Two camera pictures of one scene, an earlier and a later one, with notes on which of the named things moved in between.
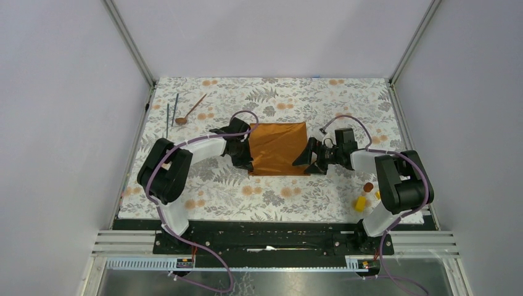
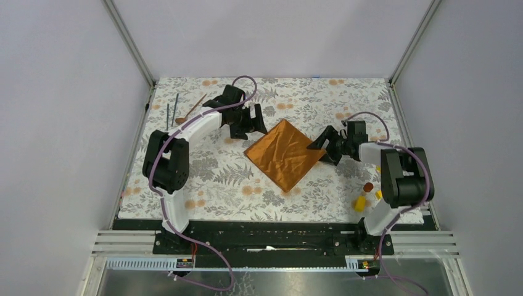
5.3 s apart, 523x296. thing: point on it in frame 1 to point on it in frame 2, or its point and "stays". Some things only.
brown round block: x=368 y=187 stays
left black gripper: x=245 y=163 to x=250 y=124
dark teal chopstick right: x=175 y=108 stays
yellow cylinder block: x=360 y=205 stays
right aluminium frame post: x=432 y=8 stays
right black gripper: x=313 y=145 to x=332 y=135
